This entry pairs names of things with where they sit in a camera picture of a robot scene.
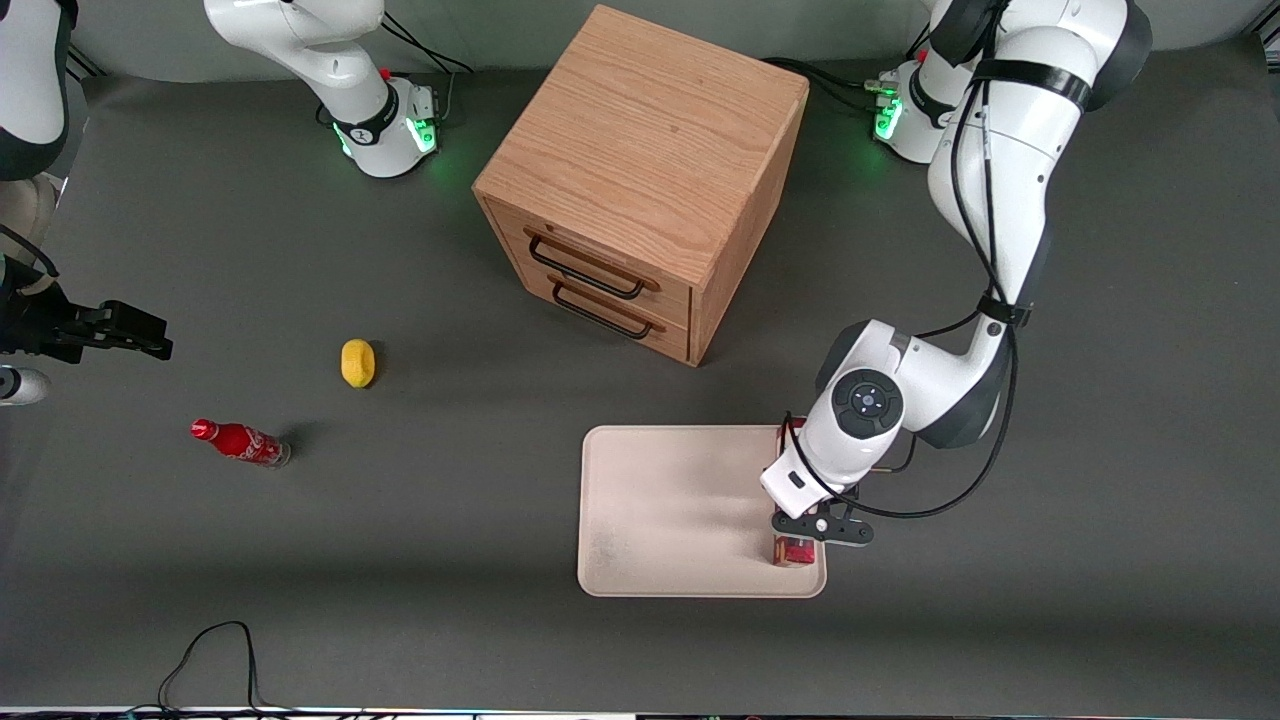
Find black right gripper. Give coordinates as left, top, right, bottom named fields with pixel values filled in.
left=0, top=262, right=174, bottom=365

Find red cookie box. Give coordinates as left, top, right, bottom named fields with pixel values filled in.
left=769, top=418, right=819, bottom=569

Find beige plastic tray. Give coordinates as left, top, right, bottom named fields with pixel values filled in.
left=577, top=425, right=829, bottom=600

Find red cola bottle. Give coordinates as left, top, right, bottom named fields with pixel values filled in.
left=190, top=418, right=293, bottom=469

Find yellow lemon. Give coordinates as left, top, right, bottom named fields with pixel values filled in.
left=340, top=338, right=377, bottom=389

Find wooden drawer front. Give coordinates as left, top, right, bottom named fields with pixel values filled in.
left=482, top=196, right=694, bottom=329
left=496, top=250, right=692, bottom=364

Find wooden drawer cabinet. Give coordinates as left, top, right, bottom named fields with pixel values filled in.
left=472, top=4, right=812, bottom=369

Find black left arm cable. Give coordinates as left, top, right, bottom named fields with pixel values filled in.
left=782, top=0, right=1023, bottom=523

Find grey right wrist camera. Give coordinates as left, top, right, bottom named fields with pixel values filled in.
left=0, top=366, right=49, bottom=407

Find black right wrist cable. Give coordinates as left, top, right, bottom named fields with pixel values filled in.
left=0, top=222, right=61, bottom=281

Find black metal drawer handle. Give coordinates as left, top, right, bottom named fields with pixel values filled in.
left=550, top=279, right=655, bottom=342
left=525, top=231, right=648, bottom=301

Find black looped table cable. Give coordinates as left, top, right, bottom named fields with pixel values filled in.
left=120, top=620, right=371, bottom=717

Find black right base cables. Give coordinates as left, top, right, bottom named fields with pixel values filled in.
left=380, top=8, right=475, bottom=121

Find black base cables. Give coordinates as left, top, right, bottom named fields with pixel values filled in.
left=762, top=22, right=937, bottom=113
left=380, top=8, right=475, bottom=121

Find black left base cables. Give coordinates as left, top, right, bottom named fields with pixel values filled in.
left=762, top=22, right=937, bottom=113

